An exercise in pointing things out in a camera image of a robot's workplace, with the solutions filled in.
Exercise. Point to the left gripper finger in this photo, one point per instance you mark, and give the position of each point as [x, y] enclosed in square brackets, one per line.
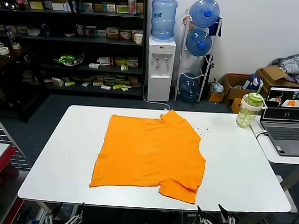
[80, 210]
[57, 210]

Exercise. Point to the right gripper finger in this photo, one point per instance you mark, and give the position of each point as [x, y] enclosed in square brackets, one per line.
[224, 214]
[202, 218]

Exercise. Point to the orange t-shirt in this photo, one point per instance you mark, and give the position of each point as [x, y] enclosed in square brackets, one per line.
[147, 155]

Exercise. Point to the grey pile of clothes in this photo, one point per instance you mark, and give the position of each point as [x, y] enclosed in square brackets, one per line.
[294, 65]

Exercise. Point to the white power adapter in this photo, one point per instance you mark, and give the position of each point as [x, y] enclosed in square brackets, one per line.
[190, 216]

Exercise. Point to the small white side table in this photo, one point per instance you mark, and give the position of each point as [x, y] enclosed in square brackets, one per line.
[266, 152]

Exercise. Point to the green lidded water bottle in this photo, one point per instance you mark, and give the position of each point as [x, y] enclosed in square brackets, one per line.
[245, 115]

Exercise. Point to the grey laptop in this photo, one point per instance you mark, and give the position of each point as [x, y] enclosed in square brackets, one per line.
[287, 133]

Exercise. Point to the small yellow box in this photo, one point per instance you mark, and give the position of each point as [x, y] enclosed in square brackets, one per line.
[216, 97]
[236, 105]

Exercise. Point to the open brown cardboard box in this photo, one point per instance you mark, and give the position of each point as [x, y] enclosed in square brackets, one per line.
[229, 92]

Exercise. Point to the grey plastic bag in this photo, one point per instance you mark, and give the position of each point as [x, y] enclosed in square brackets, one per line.
[216, 87]

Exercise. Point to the white metal jug rack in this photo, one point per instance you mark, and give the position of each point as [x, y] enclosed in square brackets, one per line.
[204, 81]

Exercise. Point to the blue white bag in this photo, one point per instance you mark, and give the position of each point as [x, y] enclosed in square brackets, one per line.
[253, 81]

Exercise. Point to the white water dispenser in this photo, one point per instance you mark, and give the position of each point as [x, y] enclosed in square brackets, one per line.
[158, 87]

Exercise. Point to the flat white medicine box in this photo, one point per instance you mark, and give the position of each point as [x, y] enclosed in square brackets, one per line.
[94, 65]

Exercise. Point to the small green box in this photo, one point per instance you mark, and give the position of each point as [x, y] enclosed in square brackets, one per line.
[124, 68]

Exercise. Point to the cardboard box with raised flap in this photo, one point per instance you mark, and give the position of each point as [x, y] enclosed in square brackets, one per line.
[273, 72]

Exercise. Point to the bowl of green fruit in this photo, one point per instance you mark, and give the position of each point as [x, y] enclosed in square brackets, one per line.
[66, 59]

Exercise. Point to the white red medicine box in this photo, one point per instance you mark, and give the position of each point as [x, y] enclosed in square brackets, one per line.
[105, 61]

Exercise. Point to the yellow green medicine box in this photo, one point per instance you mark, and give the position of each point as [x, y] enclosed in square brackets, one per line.
[120, 60]

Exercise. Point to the white green medicine box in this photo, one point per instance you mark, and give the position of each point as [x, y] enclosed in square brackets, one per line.
[132, 62]

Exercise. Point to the dark brown table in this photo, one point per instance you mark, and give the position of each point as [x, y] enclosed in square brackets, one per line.
[13, 58]

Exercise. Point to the white tape roll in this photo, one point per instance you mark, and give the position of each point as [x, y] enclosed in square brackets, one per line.
[2, 51]

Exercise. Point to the black shelving unit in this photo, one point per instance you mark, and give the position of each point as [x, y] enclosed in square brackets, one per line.
[110, 42]

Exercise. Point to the beige medicine box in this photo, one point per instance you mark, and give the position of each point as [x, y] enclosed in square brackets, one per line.
[112, 33]

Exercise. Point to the clear plastic bottle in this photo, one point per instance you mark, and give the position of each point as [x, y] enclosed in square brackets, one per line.
[10, 36]

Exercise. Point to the white paper cup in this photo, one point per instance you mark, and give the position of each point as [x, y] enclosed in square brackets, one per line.
[138, 39]

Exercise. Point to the white orange medicine box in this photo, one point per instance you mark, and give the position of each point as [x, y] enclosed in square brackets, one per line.
[125, 35]

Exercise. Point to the dark blue bottle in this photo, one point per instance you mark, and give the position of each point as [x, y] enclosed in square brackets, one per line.
[44, 29]

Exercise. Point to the blue water jug with label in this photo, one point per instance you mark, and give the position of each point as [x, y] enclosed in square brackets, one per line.
[163, 19]

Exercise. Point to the plain white box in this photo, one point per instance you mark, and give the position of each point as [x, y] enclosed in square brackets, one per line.
[57, 6]

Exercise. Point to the wide yellow box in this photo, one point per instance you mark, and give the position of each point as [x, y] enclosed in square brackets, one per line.
[36, 4]

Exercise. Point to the upright yellow box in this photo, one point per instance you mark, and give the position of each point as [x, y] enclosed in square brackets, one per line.
[140, 8]

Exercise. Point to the pink green printed box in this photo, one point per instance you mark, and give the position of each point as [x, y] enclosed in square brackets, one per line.
[131, 5]

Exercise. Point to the cola bottle with red label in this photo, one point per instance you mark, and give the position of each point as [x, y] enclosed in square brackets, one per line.
[19, 2]

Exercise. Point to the shiny glass bowl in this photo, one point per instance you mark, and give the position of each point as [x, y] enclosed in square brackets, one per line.
[9, 3]

